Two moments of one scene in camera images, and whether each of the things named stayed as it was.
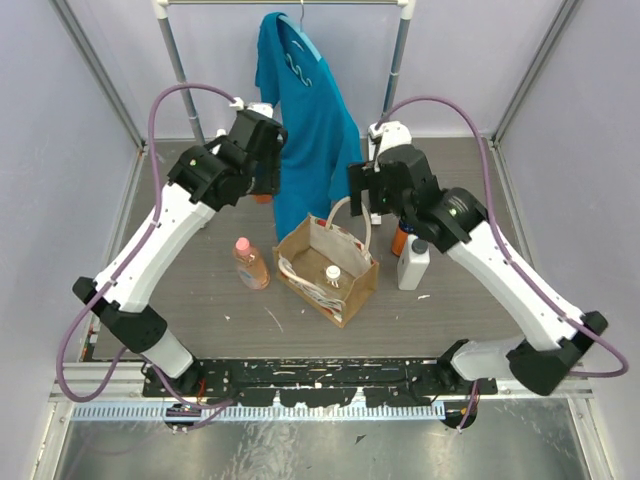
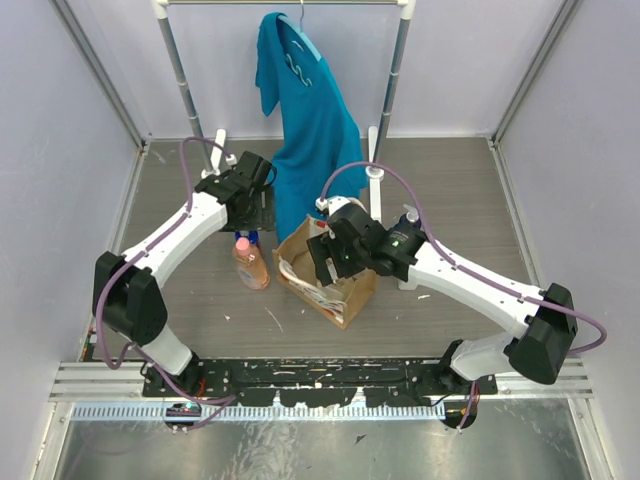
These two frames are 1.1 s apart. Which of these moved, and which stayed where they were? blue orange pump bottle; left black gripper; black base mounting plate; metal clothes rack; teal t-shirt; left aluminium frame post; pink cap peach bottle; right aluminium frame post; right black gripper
Moved: left black gripper; blue orange pump bottle; right black gripper
Stayed: pink cap peach bottle; metal clothes rack; black base mounting plate; right aluminium frame post; teal t-shirt; left aluminium frame post
